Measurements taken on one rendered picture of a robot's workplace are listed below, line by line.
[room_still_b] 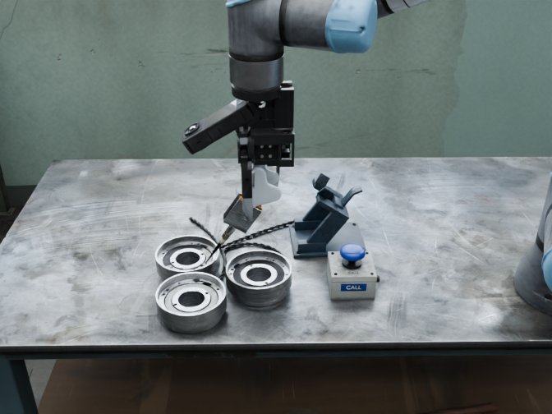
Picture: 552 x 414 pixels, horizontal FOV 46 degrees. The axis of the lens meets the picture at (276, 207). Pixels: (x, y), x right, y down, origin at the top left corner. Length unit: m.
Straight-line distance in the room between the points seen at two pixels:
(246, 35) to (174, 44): 1.72
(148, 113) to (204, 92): 0.25
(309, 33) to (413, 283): 0.46
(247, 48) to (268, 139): 0.13
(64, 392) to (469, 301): 0.73
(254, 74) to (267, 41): 0.05
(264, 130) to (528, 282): 0.47
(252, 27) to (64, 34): 1.84
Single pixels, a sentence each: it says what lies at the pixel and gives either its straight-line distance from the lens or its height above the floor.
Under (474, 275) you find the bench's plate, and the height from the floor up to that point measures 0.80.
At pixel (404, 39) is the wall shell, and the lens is 2.60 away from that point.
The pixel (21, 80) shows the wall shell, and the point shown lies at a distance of 2.76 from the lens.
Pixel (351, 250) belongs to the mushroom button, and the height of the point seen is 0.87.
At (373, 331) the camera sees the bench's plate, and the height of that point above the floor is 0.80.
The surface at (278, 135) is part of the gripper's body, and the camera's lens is 0.92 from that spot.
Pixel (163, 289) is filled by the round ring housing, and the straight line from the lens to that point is 1.02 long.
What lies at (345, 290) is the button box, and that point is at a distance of 1.03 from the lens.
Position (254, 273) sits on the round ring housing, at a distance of 1.06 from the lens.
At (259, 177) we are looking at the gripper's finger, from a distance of 0.96.
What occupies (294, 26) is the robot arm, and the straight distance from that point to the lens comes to 0.84.
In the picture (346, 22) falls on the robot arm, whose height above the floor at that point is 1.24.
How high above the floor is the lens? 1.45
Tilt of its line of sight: 31 degrees down
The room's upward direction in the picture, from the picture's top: straight up
